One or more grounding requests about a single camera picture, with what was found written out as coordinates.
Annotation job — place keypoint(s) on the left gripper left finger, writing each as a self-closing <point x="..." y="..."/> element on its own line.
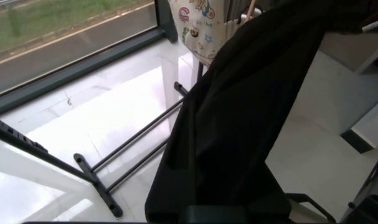
<point x="170" y="193"/>

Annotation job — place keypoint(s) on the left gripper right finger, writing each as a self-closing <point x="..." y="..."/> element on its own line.
<point x="272" y="199"/>

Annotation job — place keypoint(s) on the black garment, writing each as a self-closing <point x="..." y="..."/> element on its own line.
<point x="254" y="109"/>

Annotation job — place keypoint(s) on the cream printed garment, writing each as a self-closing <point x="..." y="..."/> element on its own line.
<point x="201" y="37"/>

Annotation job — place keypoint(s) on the pink clothes hanger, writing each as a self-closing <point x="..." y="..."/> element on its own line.
<point x="251" y="11"/>

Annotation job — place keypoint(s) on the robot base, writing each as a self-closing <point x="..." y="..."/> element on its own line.
<point x="369" y="208"/>

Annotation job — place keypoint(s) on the black clothes rack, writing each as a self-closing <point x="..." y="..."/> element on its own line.
<point x="95" y="180"/>

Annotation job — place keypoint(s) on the window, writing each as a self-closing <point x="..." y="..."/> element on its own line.
<point x="67" y="46"/>

